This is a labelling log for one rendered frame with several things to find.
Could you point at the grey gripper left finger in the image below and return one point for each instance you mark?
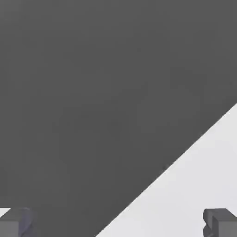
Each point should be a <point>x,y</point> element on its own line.
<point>13,225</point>

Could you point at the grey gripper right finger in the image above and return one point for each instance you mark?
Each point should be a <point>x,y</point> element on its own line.
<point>220,224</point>

